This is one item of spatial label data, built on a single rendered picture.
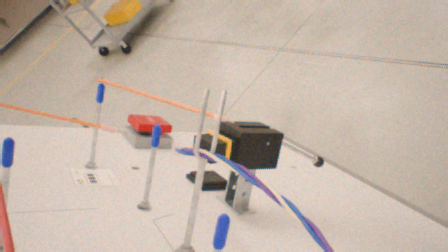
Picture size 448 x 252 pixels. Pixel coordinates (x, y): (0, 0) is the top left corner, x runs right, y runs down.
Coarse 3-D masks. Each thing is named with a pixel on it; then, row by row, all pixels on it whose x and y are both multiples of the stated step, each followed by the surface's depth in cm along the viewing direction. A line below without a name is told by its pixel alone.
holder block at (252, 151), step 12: (228, 132) 47; (240, 132) 45; (252, 132) 46; (264, 132) 47; (276, 132) 48; (240, 144) 45; (252, 144) 46; (264, 144) 47; (276, 144) 48; (240, 156) 46; (252, 156) 47; (264, 156) 47; (276, 156) 48; (252, 168) 47; (264, 168) 48
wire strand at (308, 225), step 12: (216, 156) 35; (228, 168) 34; (240, 168) 33; (252, 180) 32; (264, 180) 32; (276, 192) 30; (288, 204) 30; (300, 216) 28; (312, 228) 28; (324, 240) 26
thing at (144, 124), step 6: (132, 120) 64; (138, 120) 64; (144, 120) 64; (150, 120) 65; (156, 120) 65; (162, 120) 66; (138, 126) 62; (144, 126) 62; (150, 126) 63; (162, 126) 64; (168, 126) 64; (144, 132) 64; (150, 132) 64; (162, 132) 64; (168, 132) 65
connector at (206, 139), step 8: (208, 136) 46; (224, 136) 46; (200, 144) 45; (208, 144) 44; (216, 144) 44; (224, 144) 45; (232, 144) 45; (216, 152) 44; (224, 152) 45; (232, 152) 46; (208, 160) 44
